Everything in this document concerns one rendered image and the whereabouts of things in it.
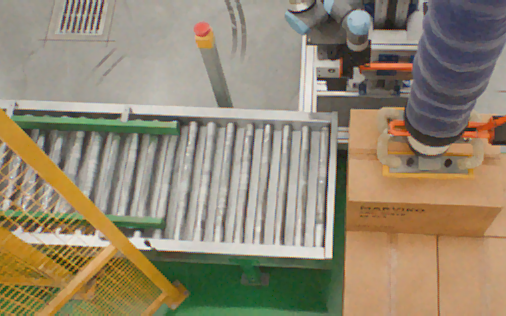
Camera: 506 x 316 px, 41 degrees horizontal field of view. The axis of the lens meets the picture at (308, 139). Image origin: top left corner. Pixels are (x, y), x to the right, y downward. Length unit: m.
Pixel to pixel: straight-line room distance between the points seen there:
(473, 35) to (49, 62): 3.04
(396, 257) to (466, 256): 0.30
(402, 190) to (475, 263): 0.56
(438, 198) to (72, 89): 2.37
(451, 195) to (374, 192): 0.30
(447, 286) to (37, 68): 2.70
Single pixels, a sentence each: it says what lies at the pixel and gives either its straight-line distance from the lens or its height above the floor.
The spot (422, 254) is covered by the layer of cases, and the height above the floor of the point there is 0.54.
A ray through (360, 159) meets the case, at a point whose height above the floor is 0.94.
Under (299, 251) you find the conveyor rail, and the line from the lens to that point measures 2.91.
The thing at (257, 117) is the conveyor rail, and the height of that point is 0.59.
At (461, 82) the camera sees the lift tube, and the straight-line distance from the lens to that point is 1.96.
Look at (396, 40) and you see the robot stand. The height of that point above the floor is 0.95.
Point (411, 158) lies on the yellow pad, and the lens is 2.53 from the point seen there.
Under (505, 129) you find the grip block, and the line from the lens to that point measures 2.53.
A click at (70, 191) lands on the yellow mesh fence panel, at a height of 1.57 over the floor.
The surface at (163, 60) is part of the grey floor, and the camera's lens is 4.11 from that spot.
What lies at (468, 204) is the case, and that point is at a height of 0.94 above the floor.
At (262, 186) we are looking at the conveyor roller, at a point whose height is 0.55.
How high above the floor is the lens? 3.41
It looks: 65 degrees down
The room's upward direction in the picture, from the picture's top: 4 degrees counter-clockwise
